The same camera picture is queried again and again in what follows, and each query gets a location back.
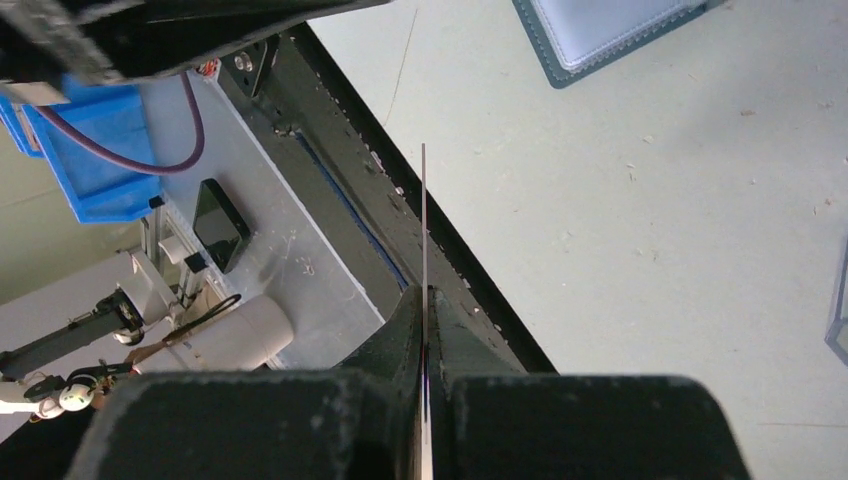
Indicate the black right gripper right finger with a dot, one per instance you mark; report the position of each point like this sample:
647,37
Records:
491,421

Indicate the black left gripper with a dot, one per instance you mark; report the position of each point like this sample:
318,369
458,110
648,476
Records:
126,41

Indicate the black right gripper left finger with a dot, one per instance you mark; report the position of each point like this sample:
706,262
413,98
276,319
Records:
354,420

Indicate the thin credit card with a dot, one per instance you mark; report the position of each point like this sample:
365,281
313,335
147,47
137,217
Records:
427,468

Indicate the blue leather card holder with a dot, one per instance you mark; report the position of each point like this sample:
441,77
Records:
573,39

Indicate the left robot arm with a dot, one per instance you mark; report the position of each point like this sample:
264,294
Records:
176,115

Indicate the clear acrylic card tray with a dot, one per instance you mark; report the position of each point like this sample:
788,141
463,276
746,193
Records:
835,337

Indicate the blue plastic bin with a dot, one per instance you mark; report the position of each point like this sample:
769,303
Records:
97,191

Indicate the black smartphone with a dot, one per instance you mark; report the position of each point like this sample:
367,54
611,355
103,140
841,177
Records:
219,226

